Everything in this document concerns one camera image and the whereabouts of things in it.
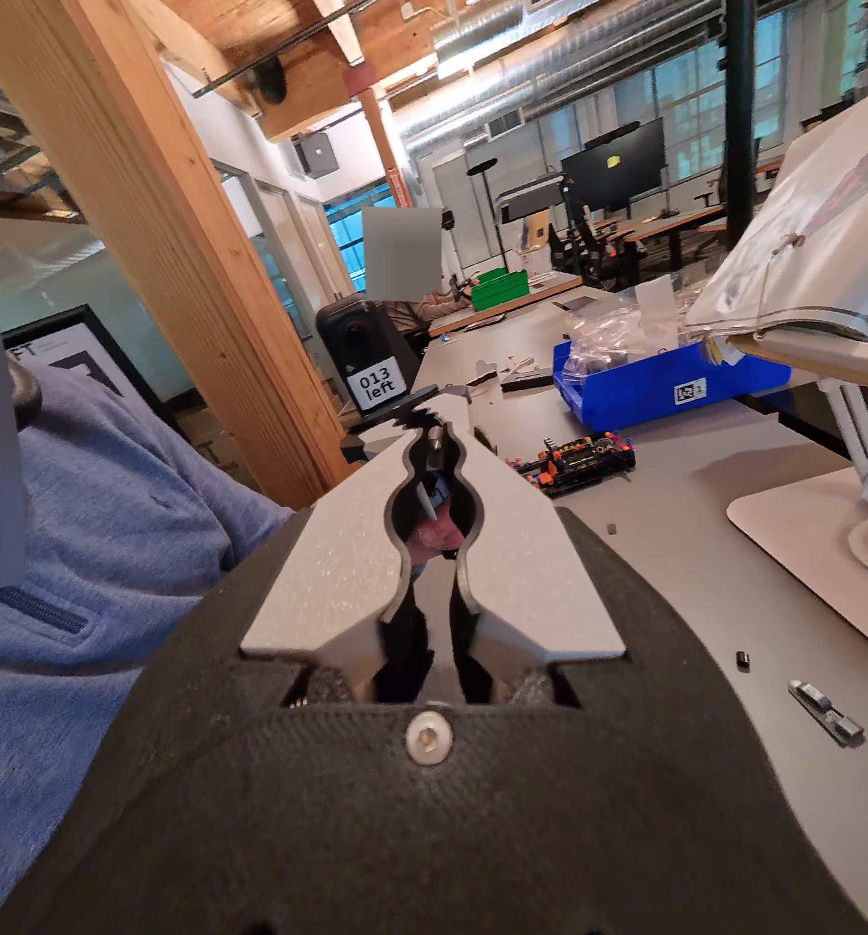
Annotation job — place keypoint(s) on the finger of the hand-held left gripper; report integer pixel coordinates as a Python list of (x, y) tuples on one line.
[(452, 409), (375, 442)]

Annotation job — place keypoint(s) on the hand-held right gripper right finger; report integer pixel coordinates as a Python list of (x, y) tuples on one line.
[(536, 577)]

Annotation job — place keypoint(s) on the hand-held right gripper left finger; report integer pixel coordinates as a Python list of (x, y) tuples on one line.
[(324, 577)]

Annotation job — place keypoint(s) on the lego car chassis model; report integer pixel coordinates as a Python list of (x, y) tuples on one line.
[(580, 464)]

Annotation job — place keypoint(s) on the dark grey lego piece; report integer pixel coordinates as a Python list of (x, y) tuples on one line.
[(821, 708)]

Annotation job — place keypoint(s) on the lego instruction booklet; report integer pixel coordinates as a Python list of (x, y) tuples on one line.
[(828, 219)]

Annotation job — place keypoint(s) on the person's left hand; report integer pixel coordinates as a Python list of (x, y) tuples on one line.
[(441, 537)]

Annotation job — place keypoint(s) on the green storage bin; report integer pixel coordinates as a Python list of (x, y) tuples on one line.
[(500, 292)]

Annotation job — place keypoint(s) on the wooden-edged desk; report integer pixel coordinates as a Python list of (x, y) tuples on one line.
[(543, 292)]

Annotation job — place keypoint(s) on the blue bin with square tag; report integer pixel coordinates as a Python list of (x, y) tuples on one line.
[(624, 402)]

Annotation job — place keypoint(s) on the pile of clear plastic bags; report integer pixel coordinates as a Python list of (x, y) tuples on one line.
[(609, 336)]

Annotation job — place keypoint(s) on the black office chair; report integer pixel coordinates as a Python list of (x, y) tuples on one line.
[(587, 256)]

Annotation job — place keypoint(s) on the black floor lamp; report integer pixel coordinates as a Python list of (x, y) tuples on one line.
[(481, 166)]

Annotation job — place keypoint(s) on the overhead desk lamp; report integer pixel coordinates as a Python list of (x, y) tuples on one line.
[(529, 197)]

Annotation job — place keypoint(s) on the wooden pillar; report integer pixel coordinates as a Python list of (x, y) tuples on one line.
[(149, 219)]

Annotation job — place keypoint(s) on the black television screen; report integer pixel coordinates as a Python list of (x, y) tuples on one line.
[(617, 168)]

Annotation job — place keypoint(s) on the black framed poster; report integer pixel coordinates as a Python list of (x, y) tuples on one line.
[(61, 343)]

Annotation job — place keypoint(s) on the black column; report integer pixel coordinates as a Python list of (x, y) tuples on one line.
[(741, 87)]

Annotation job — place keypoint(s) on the black wall speaker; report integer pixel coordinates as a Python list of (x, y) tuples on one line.
[(317, 155)]

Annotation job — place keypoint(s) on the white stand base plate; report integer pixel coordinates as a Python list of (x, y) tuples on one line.
[(806, 555)]

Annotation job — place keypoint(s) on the silver ventilation duct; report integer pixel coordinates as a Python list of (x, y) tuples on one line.
[(551, 66)]

